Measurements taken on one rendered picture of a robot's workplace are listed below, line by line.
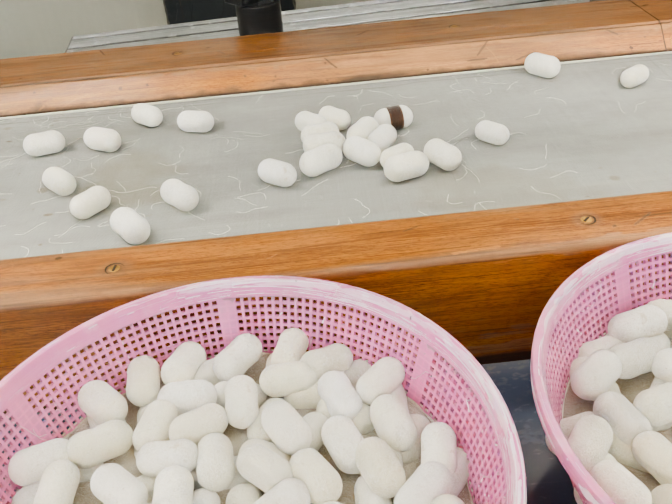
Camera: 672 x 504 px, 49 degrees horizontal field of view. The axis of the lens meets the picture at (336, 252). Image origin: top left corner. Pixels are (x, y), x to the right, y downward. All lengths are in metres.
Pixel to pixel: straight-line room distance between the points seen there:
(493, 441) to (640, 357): 0.11
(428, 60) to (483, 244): 0.36
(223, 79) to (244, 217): 0.26
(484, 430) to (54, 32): 2.54
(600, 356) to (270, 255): 0.20
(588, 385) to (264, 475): 0.17
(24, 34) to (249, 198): 2.28
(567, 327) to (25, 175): 0.47
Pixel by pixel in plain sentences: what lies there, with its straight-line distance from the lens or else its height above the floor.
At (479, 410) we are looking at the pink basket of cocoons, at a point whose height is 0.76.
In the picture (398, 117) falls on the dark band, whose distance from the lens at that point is 0.65.
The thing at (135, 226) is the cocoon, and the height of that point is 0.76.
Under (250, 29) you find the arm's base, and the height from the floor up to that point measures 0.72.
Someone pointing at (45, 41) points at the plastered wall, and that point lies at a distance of 2.81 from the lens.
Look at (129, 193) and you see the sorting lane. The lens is 0.62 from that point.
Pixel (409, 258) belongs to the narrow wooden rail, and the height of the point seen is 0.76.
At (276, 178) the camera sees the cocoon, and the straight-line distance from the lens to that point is 0.58.
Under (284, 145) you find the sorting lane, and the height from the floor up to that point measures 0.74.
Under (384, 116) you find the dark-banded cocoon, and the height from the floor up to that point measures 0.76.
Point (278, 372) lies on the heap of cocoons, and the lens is 0.41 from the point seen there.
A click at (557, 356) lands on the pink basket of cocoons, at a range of 0.42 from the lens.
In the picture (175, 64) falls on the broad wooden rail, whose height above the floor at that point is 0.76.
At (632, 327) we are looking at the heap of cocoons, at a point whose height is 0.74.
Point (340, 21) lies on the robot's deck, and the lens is 1.20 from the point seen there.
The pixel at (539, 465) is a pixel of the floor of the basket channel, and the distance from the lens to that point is 0.46.
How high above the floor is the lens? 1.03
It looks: 35 degrees down
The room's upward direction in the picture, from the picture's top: 5 degrees counter-clockwise
